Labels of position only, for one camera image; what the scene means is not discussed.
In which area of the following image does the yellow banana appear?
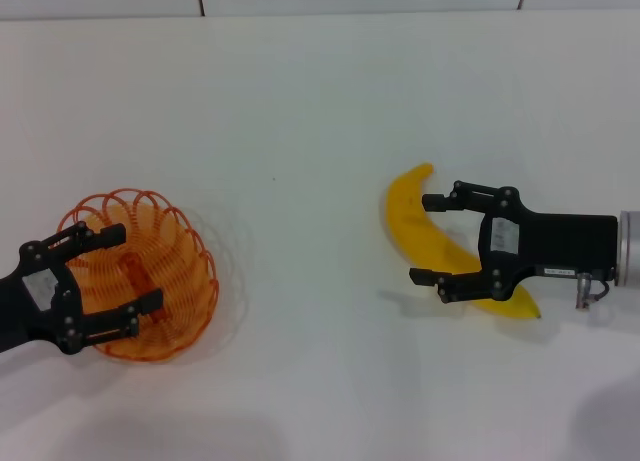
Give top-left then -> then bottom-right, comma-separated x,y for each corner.
383,162 -> 543,323

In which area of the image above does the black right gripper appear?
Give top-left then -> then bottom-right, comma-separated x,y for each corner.
408,179 -> 620,305

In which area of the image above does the metal plug with black cable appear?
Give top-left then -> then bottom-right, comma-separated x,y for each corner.
574,272 -> 610,312

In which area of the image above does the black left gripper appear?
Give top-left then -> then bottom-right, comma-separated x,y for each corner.
0,220 -> 166,356

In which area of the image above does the orange wire basket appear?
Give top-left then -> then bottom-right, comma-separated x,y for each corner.
56,187 -> 222,365

